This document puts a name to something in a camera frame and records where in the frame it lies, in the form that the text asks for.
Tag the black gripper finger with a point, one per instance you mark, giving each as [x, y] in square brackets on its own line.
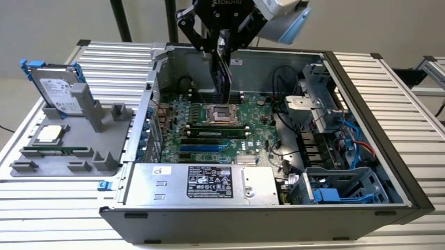
[245, 36]
[189, 31]

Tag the graphics card with black shroud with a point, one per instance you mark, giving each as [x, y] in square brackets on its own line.
[223, 78]

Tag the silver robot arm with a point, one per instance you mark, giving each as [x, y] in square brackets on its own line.
[275, 28]

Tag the black stand pole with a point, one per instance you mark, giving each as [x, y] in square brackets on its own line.
[170, 34]
[122, 20]

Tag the silver coin cell battery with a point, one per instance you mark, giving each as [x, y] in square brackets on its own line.
[261, 101]

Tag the green motherboard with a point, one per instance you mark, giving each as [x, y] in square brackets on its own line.
[257, 114]

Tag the CPU socket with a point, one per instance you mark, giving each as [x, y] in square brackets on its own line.
[220, 113]

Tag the silver metal drive cage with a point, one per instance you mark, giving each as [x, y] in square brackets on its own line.
[313, 104]

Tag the green RAM stick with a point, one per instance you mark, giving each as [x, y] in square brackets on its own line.
[70, 150]
[216, 133]

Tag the long black expansion slot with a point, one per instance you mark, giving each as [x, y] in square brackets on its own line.
[203, 142]

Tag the hard disk in blue carrier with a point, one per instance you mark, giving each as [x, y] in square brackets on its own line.
[56, 88]

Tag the blue expansion slot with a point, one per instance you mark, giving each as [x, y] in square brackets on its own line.
[203, 148]

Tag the silver finned heatsink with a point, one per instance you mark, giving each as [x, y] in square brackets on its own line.
[249, 159]

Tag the short black expansion slot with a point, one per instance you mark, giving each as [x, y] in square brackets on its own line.
[185, 156]

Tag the grey plastic parts rack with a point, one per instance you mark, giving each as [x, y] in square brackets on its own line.
[80, 140]

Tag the silver CPU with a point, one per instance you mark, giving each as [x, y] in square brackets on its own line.
[51, 133]

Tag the silver power supply unit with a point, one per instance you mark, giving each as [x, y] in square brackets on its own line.
[174, 187]

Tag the small blue plastic clip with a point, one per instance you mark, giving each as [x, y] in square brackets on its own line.
[104, 185]

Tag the blue plastic bay latch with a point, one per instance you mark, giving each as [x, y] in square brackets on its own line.
[327, 195]

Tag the black and silver PC case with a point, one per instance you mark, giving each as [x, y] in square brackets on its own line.
[244, 224]

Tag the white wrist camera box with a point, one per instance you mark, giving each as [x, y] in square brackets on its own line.
[279, 7]

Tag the aluminium frame table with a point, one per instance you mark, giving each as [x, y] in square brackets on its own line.
[435, 65]

